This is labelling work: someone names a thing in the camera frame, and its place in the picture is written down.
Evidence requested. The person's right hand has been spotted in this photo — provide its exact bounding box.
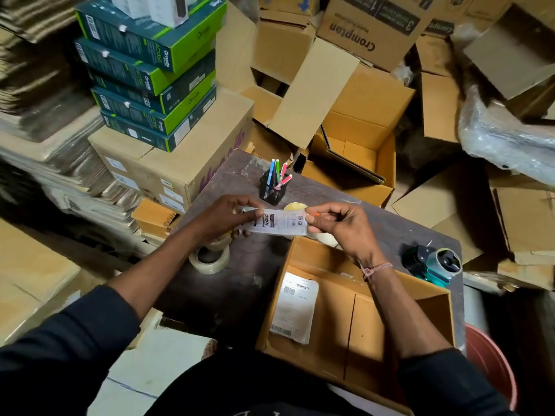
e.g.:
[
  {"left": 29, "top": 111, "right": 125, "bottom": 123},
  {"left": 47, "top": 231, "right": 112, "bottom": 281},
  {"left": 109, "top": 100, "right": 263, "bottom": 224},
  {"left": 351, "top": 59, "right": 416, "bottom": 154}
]
[{"left": 305, "top": 202, "right": 387, "bottom": 268}]

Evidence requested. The person's left hand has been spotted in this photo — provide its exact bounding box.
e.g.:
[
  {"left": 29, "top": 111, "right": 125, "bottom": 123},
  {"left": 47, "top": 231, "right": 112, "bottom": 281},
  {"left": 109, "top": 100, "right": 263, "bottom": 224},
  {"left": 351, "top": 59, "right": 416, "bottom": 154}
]
[{"left": 190, "top": 194, "right": 264, "bottom": 246}]

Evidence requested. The clear pen packet yellow label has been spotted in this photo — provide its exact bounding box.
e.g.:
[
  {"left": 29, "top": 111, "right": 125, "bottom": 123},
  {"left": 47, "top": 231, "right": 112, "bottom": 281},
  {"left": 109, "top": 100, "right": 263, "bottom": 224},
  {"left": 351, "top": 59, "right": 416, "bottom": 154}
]
[{"left": 236, "top": 207, "right": 311, "bottom": 237}]

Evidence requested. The white label sheet bundle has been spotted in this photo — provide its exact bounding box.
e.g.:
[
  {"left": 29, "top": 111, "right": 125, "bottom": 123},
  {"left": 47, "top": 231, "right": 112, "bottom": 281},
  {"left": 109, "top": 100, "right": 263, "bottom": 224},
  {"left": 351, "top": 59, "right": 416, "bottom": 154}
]
[{"left": 269, "top": 272, "right": 320, "bottom": 345}]

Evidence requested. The brown supply box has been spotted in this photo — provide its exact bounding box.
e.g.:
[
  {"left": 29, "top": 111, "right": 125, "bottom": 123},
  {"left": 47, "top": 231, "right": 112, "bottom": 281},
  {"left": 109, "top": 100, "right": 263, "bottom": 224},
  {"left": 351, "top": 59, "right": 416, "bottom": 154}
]
[{"left": 256, "top": 236, "right": 456, "bottom": 414}]

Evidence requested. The person's left forearm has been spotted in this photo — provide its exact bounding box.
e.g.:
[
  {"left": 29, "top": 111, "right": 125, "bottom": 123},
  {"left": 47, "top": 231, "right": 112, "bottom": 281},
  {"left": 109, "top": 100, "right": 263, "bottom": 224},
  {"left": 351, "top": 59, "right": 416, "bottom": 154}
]
[{"left": 0, "top": 225, "right": 209, "bottom": 416}]

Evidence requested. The person's right forearm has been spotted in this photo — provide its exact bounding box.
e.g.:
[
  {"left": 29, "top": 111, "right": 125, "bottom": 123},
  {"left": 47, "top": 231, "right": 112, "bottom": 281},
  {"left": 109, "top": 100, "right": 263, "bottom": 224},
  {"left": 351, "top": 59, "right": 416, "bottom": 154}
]
[{"left": 364, "top": 262, "right": 517, "bottom": 416}]

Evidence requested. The green teal product box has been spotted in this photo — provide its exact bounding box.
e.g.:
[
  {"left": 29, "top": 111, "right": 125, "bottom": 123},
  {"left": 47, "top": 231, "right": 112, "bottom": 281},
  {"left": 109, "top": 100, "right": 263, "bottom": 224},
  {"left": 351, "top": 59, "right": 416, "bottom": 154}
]
[
  {"left": 86, "top": 49, "right": 216, "bottom": 116},
  {"left": 74, "top": 0, "right": 228, "bottom": 74},
  {"left": 91, "top": 71, "right": 216, "bottom": 136},
  {"left": 100, "top": 86, "right": 217, "bottom": 153},
  {"left": 74, "top": 37, "right": 216, "bottom": 96}
]

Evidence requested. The flat brown cardboard piece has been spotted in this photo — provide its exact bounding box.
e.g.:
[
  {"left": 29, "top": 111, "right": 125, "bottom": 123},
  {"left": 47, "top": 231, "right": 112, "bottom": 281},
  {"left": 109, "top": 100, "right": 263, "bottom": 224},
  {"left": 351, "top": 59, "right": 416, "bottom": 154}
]
[{"left": 416, "top": 34, "right": 460, "bottom": 143}]

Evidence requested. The large flat cardboard panel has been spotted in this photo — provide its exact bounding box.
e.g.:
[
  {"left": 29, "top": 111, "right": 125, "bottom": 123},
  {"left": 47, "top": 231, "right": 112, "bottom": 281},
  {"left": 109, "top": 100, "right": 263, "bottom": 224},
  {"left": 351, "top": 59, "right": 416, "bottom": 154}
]
[{"left": 0, "top": 218, "right": 105, "bottom": 345}]

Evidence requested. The stack of flattened cardboard sheets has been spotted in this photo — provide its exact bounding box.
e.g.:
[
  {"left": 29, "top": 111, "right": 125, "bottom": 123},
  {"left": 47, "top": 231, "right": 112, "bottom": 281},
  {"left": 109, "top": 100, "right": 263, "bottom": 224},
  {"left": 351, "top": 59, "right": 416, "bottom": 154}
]
[{"left": 0, "top": 0, "right": 144, "bottom": 239}]

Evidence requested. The white product box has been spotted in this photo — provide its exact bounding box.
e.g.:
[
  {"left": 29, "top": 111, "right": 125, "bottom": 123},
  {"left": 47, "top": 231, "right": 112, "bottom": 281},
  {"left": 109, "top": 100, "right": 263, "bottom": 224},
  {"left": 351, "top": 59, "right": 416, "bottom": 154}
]
[
  {"left": 147, "top": 0, "right": 200, "bottom": 29},
  {"left": 106, "top": 0, "right": 150, "bottom": 20}
]

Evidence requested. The pale wrist thread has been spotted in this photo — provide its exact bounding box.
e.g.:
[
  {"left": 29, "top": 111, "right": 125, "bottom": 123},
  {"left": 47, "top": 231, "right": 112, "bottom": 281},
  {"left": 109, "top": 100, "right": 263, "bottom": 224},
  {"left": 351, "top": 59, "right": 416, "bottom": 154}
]
[{"left": 360, "top": 262, "right": 393, "bottom": 280}]

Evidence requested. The black mesh pen holder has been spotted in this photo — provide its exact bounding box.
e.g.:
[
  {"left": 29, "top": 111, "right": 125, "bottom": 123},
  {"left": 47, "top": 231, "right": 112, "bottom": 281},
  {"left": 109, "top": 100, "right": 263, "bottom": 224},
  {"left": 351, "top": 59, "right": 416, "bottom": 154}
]
[{"left": 259, "top": 168, "right": 289, "bottom": 206}]

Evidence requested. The large carton purple print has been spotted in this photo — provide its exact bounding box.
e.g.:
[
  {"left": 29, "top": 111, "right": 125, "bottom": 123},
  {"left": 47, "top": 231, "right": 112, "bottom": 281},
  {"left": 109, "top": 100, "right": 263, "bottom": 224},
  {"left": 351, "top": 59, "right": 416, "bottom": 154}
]
[{"left": 88, "top": 87, "right": 256, "bottom": 213}]

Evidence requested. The small orange carton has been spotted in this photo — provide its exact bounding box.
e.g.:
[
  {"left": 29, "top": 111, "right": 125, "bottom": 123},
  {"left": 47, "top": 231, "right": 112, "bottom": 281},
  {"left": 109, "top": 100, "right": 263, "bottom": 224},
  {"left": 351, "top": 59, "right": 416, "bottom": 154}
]
[{"left": 131, "top": 198, "right": 181, "bottom": 239}]

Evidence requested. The folded flat brown carton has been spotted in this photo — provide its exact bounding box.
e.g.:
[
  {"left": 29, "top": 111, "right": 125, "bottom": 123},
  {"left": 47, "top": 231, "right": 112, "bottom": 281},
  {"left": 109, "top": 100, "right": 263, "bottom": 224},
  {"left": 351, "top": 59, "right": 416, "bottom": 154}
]
[{"left": 392, "top": 159, "right": 491, "bottom": 263}]

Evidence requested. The teal tape dispenser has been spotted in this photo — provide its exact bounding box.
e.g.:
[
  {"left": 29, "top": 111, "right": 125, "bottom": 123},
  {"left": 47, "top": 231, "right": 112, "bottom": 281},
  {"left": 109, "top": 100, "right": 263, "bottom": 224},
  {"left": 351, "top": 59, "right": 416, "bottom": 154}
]
[{"left": 401, "top": 244, "right": 463, "bottom": 289}]

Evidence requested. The open orange carton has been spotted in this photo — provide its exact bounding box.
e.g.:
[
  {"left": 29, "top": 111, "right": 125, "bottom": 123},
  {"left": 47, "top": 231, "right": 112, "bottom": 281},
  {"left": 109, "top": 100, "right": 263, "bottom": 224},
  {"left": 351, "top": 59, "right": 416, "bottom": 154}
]
[{"left": 301, "top": 64, "right": 416, "bottom": 209}]

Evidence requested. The black printed shirt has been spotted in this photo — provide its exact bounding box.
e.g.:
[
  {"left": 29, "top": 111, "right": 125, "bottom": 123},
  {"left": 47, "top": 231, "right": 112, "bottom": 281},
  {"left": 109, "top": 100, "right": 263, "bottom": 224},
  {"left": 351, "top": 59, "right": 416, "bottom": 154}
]
[{"left": 145, "top": 350, "right": 373, "bottom": 416}]

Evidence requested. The tilted brown carton plastic patch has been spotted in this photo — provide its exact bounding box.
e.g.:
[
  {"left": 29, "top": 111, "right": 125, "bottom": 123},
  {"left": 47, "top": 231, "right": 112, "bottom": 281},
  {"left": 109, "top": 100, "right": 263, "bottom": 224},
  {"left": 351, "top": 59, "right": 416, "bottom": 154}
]
[{"left": 487, "top": 168, "right": 555, "bottom": 265}]

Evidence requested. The clear plastic wrapped bundle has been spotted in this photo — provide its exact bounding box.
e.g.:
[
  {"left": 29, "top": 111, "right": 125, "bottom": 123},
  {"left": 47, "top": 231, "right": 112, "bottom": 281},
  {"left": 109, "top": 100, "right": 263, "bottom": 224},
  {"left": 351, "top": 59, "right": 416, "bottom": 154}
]
[{"left": 458, "top": 84, "right": 555, "bottom": 187}]

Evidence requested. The small brown carton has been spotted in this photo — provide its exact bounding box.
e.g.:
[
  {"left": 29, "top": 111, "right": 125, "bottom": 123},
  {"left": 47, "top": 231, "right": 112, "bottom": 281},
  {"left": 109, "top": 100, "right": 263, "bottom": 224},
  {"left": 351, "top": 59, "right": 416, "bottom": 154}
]
[{"left": 497, "top": 257, "right": 555, "bottom": 291}]

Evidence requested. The red plastic bucket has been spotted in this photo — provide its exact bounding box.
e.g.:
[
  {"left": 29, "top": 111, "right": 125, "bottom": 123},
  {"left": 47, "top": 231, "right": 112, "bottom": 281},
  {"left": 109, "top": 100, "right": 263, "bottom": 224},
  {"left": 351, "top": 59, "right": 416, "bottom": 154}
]
[{"left": 464, "top": 323, "right": 519, "bottom": 412}]

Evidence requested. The printed brown carton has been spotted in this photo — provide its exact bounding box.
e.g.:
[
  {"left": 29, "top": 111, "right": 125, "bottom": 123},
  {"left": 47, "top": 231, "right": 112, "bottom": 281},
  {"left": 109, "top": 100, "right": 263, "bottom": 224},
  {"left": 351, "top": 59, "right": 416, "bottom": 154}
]
[{"left": 317, "top": 0, "right": 439, "bottom": 72}]

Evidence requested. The closed carton blue mark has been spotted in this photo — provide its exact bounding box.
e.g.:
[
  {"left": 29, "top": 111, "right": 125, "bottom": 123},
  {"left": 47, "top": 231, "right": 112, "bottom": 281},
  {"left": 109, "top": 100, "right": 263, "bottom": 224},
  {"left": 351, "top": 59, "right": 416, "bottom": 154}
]
[{"left": 258, "top": 0, "right": 320, "bottom": 16}]

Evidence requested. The open pale carton blue mark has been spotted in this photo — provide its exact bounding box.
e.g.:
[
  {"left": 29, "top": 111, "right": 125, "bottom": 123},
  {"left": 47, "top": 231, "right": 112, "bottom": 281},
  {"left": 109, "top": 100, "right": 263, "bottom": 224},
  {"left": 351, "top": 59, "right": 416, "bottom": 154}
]
[{"left": 462, "top": 0, "right": 555, "bottom": 100}]

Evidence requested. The small printed carton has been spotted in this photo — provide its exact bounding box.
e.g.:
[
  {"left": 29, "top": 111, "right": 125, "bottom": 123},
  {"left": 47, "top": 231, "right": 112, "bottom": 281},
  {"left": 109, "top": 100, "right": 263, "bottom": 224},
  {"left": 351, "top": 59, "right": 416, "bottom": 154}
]
[{"left": 423, "top": 0, "right": 515, "bottom": 38}]

